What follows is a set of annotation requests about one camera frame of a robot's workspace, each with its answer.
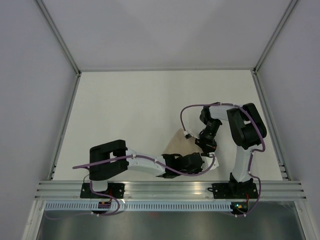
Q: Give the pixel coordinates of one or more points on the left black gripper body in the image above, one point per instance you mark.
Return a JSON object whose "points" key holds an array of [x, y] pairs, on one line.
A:
{"points": [[195, 171]]}

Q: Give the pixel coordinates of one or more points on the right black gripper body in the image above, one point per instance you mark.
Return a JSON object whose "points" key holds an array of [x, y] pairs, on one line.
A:
{"points": [[207, 139]]}

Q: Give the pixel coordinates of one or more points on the beige cloth napkin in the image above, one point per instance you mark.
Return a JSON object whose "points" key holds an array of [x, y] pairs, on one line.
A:
{"points": [[180, 145]]}

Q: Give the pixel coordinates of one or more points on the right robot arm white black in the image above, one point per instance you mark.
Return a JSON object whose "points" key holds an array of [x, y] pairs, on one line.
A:
{"points": [[248, 132]]}

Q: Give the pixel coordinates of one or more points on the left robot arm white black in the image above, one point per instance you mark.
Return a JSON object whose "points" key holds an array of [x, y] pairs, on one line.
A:
{"points": [[133, 161]]}

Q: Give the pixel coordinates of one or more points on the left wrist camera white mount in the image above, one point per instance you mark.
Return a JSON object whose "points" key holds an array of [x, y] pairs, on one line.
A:
{"points": [[209, 162]]}

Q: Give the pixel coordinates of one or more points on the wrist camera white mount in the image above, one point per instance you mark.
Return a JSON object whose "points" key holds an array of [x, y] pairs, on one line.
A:
{"points": [[187, 135], [209, 162]]}

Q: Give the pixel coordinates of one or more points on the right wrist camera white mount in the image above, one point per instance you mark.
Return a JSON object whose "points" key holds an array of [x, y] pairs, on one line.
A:
{"points": [[187, 135]]}

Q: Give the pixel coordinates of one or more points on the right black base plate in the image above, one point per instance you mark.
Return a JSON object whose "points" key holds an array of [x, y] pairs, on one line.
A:
{"points": [[226, 191]]}

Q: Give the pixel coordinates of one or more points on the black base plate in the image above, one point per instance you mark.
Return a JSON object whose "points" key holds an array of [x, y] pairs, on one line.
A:
{"points": [[115, 190], [226, 191]]}

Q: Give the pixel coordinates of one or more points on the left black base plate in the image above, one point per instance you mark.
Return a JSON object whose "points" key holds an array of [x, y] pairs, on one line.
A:
{"points": [[115, 190]]}

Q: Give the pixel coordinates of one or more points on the aluminium front rail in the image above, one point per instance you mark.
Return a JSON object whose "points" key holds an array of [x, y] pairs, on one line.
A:
{"points": [[278, 190]]}

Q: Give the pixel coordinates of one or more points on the white slotted cable duct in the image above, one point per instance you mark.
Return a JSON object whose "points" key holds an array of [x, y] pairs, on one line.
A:
{"points": [[167, 206]]}

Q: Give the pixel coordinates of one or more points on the right aluminium frame post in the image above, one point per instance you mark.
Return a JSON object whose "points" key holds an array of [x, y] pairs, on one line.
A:
{"points": [[276, 33]]}

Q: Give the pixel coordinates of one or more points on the aluminium frame post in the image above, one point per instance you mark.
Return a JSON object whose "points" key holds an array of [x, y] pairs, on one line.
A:
{"points": [[276, 33], [57, 35]]}

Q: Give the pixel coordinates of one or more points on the left aluminium frame post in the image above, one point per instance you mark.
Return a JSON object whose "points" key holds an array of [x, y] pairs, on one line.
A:
{"points": [[57, 35]]}

